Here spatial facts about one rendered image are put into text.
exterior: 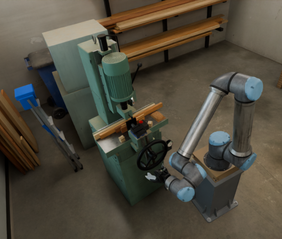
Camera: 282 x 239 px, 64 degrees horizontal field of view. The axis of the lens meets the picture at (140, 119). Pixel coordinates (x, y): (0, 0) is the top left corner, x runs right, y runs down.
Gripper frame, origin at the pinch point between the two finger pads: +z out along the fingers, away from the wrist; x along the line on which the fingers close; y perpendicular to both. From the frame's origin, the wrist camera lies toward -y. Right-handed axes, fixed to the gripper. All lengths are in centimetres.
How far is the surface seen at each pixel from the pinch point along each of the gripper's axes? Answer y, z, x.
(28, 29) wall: 131, 252, 9
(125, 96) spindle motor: 50, 25, -9
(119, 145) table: 14.8, 30.0, 7.8
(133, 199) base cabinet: -60, 58, 8
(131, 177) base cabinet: -28, 45, 4
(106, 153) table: 14.5, 30.0, 19.1
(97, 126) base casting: 20, 73, 9
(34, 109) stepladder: 52, 103, 50
